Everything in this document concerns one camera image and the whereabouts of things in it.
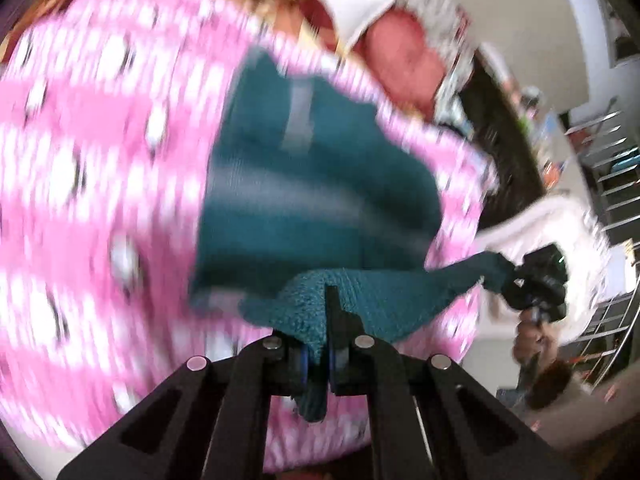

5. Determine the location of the teal grey striped sweater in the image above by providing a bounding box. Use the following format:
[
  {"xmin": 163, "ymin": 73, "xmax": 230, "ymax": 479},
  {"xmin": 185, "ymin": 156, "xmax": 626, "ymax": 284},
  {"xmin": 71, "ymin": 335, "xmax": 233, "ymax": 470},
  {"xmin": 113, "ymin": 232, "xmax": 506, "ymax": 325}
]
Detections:
[{"xmin": 189, "ymin": 48, "xmax": 515, "ymax": 360}]

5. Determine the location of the pile of mixed clothes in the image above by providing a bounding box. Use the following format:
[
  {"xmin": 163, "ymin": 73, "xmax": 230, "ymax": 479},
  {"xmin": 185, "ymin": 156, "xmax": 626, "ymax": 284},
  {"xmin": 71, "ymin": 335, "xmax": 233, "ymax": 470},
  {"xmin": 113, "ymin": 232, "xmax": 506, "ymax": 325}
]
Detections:
[{"xmin": 434, "ymin": 62, "xmax": 474, "ymax": 139}]

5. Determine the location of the person right hand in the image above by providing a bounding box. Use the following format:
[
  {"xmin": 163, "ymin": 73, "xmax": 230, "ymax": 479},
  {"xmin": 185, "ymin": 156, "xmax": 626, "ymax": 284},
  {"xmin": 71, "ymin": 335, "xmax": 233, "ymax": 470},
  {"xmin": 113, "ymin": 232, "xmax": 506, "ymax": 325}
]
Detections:
[{"xmin": 512, "ymin": 309, "xmax": 559, "ymax": 372}]

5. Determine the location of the white fluffy cloth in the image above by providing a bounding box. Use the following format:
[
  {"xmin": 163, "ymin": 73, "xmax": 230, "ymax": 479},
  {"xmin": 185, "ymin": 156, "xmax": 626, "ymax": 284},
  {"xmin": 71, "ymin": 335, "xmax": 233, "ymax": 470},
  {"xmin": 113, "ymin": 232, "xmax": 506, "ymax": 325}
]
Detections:
[{"xmin": 475, "ymin": 193, "xmax": 611, "ymax": 344}]

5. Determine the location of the metal drying rack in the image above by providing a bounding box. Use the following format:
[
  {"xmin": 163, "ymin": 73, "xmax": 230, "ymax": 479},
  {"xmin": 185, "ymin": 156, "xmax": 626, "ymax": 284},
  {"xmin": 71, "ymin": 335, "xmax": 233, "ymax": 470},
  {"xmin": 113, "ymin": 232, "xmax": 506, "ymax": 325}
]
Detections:
[{"xmin": 565, "ymin": 98, "xmax": 639, "ymax": 386}]

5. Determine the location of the dark carved wooden headboard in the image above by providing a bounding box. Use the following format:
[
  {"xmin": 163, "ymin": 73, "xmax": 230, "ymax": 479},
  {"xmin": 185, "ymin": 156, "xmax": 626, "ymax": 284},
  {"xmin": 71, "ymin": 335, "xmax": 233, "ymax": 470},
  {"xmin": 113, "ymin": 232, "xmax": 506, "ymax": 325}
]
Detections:
[{"xmin": 460, "ymin": 60, "xmax": 546, "ymax": 229}]

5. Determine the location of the red heart cushion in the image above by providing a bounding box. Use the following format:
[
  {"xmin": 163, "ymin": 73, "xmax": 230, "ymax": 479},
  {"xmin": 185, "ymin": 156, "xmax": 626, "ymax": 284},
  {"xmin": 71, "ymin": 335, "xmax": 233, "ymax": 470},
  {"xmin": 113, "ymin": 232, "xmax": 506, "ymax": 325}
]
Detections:
[{"xmin": 354, "ymin": 6, "xmax": 447, "ymax": 120}]

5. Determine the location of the pink penguin blanket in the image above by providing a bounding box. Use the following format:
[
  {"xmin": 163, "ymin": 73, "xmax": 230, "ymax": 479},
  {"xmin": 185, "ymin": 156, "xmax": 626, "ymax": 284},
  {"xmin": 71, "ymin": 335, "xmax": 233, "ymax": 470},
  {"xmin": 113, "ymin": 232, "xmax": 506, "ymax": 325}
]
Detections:
[{"xmin": 1, "ymin": 0, "xmax": 495, "ymax": 451}]

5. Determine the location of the floral grey quilt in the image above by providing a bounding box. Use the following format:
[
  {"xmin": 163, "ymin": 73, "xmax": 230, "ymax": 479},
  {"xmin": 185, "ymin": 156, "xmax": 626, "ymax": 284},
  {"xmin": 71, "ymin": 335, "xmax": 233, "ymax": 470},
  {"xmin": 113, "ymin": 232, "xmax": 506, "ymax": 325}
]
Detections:
[{"xmin": 397, "ymin": 0, "xmax": 474, "ymax": 91}]

